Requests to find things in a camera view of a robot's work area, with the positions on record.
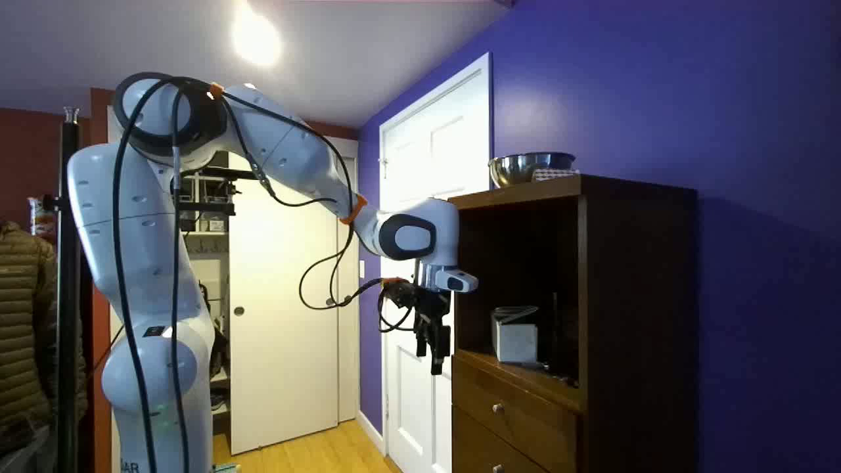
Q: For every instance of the dark wood cabinet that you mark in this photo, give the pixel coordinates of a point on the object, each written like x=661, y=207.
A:
x=639, y=304

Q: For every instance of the closet shelving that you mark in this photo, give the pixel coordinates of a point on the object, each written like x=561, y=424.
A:
x=206, y=244

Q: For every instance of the white box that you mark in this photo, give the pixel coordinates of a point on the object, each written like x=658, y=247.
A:
x=516, y=341

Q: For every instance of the black stand pole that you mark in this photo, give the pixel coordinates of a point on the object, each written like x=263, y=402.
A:
x=70, y=157

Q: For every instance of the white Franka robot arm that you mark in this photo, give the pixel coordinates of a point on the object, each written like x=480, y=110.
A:
x=133, y=226

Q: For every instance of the white panel room door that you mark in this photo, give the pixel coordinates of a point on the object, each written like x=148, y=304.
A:
x=430, y=148

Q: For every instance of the white closet door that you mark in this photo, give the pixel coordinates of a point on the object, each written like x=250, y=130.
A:
x=280, y=369

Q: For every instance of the metal bowl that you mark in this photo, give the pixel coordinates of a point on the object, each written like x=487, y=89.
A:
x=530, y=164

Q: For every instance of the round ceiling light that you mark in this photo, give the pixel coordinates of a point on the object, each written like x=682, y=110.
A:
x=255, y=36

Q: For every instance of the round door knob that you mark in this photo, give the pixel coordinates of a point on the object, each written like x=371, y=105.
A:
x=238, y=310

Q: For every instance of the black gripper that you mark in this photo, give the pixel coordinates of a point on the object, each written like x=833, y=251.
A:
x=432, y=316

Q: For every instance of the person in striped sweater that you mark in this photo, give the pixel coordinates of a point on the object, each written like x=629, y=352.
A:
x=22, y=332

